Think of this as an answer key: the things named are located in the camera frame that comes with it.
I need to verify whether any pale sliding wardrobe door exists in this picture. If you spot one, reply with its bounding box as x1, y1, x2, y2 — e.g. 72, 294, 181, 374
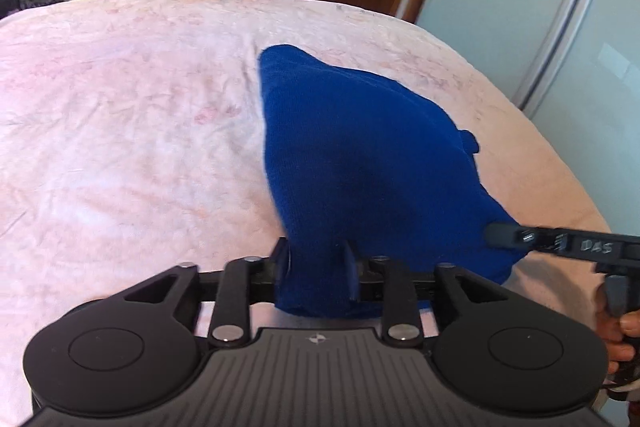
418, 0, 639, 234

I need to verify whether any blue knit sweater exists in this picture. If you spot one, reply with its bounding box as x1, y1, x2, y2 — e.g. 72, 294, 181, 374
258, 44, 522, 319

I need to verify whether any person's right hand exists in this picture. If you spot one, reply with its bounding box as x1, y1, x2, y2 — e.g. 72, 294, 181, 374
594, 284, 640, 374

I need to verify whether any pink floral bed sheet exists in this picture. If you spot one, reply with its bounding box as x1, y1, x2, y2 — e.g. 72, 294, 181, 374
1, 0, 608, 426

